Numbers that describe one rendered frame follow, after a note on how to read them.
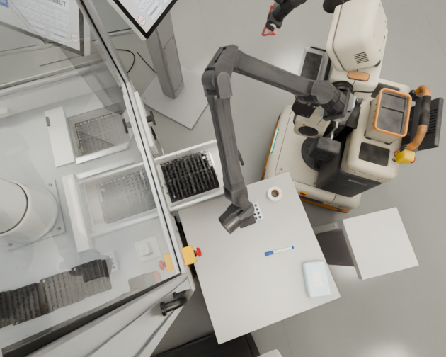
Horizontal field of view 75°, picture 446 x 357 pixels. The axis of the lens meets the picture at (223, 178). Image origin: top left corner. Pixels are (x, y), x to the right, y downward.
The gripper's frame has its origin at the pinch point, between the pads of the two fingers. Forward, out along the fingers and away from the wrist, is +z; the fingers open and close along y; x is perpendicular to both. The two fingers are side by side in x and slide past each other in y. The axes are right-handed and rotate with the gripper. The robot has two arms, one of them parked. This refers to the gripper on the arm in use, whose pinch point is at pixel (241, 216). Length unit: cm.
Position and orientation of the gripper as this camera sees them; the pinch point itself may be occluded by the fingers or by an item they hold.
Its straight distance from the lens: 120.5
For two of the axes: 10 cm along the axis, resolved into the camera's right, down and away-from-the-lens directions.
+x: 9.3, -3.4, 1.2
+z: -0.3, 2.5, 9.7
